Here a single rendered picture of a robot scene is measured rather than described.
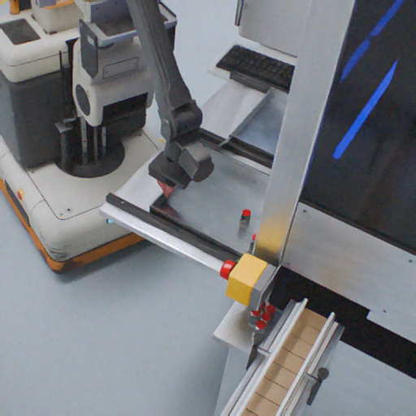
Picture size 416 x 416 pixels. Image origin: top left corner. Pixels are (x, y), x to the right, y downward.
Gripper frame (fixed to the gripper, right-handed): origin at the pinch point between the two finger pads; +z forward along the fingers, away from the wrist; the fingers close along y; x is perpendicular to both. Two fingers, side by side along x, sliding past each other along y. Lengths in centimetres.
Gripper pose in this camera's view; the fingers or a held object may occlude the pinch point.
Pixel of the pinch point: (168, 193)
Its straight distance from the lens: 159.7
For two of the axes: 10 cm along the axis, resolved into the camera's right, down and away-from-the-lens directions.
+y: 8.5, 4.8, -2.0
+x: 4.9, -6.1, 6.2
